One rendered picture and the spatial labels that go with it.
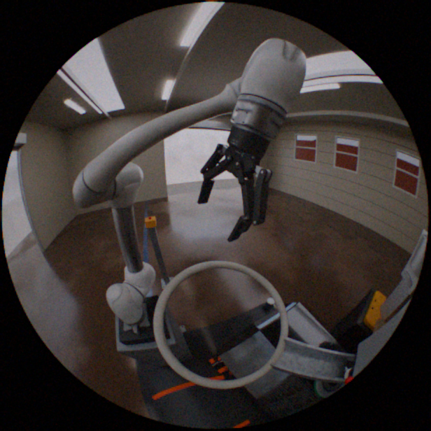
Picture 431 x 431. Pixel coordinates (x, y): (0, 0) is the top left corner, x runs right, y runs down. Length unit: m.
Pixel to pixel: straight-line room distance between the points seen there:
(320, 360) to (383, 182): 6.30
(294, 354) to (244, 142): 0.67
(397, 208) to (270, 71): 6.61
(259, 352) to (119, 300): 0.78
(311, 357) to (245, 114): 0.74
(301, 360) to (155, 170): 6.46
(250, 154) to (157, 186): 6.23
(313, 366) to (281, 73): 0.79
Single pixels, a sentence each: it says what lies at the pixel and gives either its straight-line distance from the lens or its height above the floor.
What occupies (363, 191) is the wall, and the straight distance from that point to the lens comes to 6.61.
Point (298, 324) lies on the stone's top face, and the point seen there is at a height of 0.87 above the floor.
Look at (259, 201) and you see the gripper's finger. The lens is 0.23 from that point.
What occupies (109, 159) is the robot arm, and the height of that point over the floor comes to 1.71.
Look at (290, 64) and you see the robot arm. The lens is 0.26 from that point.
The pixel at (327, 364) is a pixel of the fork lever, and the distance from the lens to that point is 0.71.
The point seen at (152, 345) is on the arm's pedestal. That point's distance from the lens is 0.97.
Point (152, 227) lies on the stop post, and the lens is 1.59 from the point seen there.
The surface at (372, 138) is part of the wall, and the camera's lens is 6.82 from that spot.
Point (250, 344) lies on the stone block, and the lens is 0.94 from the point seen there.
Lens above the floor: 1.69
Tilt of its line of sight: 24 degrees down
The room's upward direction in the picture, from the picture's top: straight up
